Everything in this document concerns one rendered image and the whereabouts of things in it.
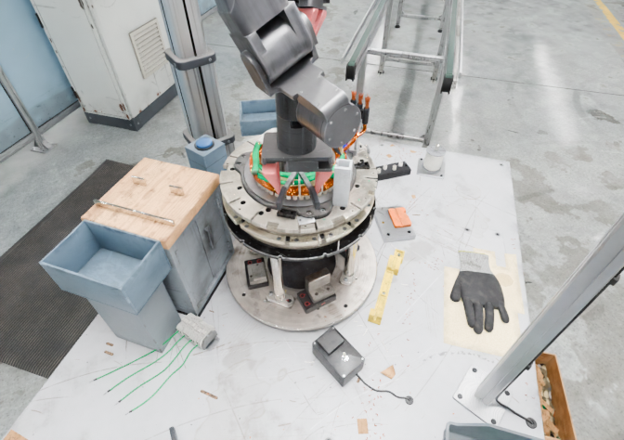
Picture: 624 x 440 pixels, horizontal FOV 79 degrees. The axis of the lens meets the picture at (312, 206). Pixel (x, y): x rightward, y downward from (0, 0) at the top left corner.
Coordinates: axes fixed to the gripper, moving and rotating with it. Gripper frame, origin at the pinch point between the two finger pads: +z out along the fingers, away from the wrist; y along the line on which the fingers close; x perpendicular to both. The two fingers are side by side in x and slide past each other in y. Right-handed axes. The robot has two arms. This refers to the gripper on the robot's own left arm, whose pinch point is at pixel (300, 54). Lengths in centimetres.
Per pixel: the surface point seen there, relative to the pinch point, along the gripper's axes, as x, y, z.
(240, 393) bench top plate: 7, -14, 64
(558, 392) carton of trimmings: -75, 64, 112
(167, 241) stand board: 19.9, -13.8, 31.8
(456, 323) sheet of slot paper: -33, 16, 57
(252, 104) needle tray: 28.2, 33.0, 13.9
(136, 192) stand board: 33.3, -6.6, 26.9
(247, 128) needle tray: 24.8, 24.2, 18.7
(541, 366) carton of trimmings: -71, 75, 112
